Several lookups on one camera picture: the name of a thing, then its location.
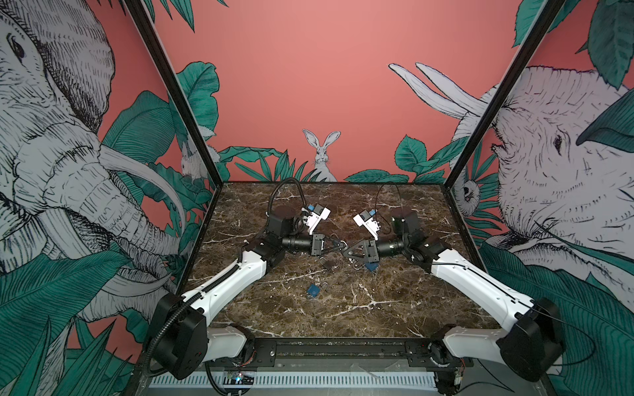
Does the dark grey padlock centre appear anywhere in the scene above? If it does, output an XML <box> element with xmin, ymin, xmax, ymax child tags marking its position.
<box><xmin>320</xmin><ymin>257</ymin><xmax>337</xmax><ymax>272</ymax></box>

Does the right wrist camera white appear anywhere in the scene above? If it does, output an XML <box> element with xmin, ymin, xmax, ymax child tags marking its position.
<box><xmin>353</xmin><ymin>209</ymin><xmax>381</xmax><ymax>240</ymax></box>

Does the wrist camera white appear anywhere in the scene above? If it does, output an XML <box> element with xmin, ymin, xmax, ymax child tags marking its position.
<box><xmin>353</xmin><ymin>209</ymin><xmax>381</xmax><ymax>240</ymax></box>
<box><xmin>302</xmin><ymin>205</ymin><xmax>331</xmax><ymax>235</ymax></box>

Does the blue padlock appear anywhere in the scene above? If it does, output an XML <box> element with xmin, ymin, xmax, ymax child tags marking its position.
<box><xmin>364</xmin><ymin>262</ymin><xmax>380</xmax><ymax>273</ymax></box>
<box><xmin>306</xmin><ymin>282</ymin><xmax>330</xmax><ymax>299</ymax></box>

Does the right camera black cable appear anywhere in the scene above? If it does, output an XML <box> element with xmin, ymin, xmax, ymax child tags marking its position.
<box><xmin>374</xmin><ymin>181</ymin><xmax>403</xmax><ymax>219</ymax></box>

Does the right black corner post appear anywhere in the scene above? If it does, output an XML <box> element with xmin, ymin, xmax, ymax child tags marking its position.
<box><xmin>443</xmin><ymin>0</ymin><xmax>566</xmax><ymax>190</ymax></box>

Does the left black corner post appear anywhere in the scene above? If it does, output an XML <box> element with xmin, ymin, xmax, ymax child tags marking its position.
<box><xmin>124</xmin><ymin>0</ymin><xmax>224</xmax><ymax>191</ymax></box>

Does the camera black cable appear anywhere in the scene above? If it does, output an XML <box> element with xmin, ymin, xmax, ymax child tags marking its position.
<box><xmin>374</xmin><ymin>181</ymin><xmax>403</xmax><ymax>219</ymax></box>
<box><xmin>266</xmin><ymin>177</ymin><xmax>310</xmax><ymax>217</ymax></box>

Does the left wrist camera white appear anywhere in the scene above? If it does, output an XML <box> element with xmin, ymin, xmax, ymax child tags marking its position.
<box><xmin>302</xmin><ymin>205</ymin><xmax>331</xmax><ymax>235</ymax></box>

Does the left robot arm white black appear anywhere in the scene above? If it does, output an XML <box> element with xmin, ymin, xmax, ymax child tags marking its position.
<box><xmin>141</xmin><ymin>205</ymin><xmax>330</xmax><ymax>380</ymax></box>

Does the white slotted cable duct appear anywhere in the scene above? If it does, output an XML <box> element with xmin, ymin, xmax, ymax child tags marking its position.
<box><xmin>148</xmin><ymin>370</ymin><xmax>438</xmax><ymax>390</ymax></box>

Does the small green circuit board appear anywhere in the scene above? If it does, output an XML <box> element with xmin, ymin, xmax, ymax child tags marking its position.
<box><xmin>223</xmin><ymin>371</ymin><xmax>256</xmax><ymax>388</ymax></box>

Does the black corner post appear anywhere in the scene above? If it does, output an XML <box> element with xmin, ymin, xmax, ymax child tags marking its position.
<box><xmin>443</xmin><ymin>0</ymin><xmax>566</xmax><ymax>190</ymax></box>
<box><xmin>124</xmin><ymin>0</ymin><xmax>224</xmax><ymax>191</ymax></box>

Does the left camera black cable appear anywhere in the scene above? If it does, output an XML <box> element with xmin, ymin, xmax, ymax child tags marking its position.
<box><xmin>266</xmin><ymin>177</ymin><xmax>310</xmax><ymax>217</ymax></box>

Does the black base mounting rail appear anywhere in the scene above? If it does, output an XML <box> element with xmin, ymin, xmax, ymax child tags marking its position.
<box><xmin>138</xmin><ymin>337</ymin><xmax>526</xmax><ymax>370</ymax></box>

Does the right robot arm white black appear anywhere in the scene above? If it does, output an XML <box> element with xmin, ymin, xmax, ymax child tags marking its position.
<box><xmin>343</xmin><ymin>210</ymin><xmax>566</xmax><ymax>382</ymax></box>

